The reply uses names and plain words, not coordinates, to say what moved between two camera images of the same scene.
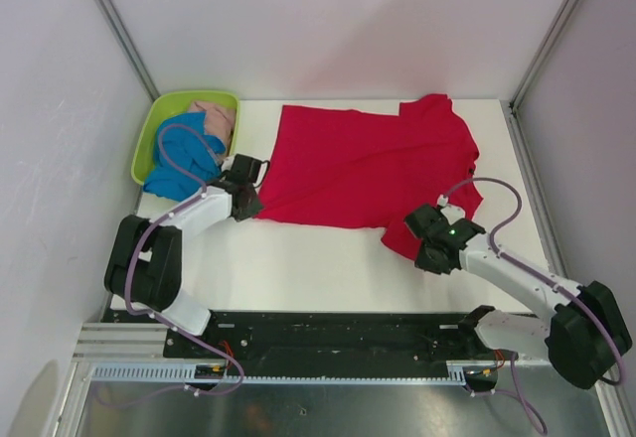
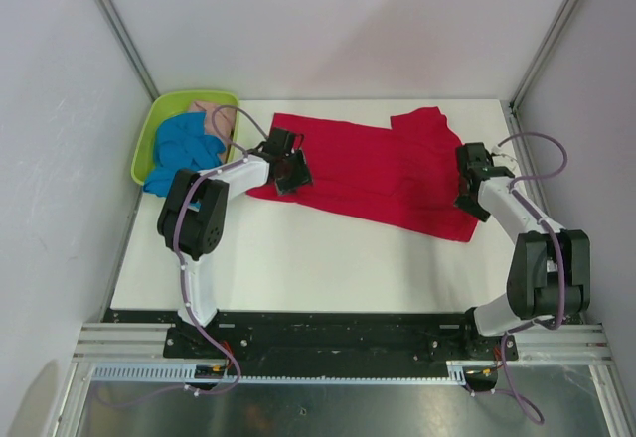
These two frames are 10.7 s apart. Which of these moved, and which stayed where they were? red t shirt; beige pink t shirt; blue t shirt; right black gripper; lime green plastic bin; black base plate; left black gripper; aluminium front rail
Moved: right black gripper; left black gripper; red t shirt
Stayed: lime green plastic bin; black base plate; beige pink t shirt; aluminium front rail; blue t shirt
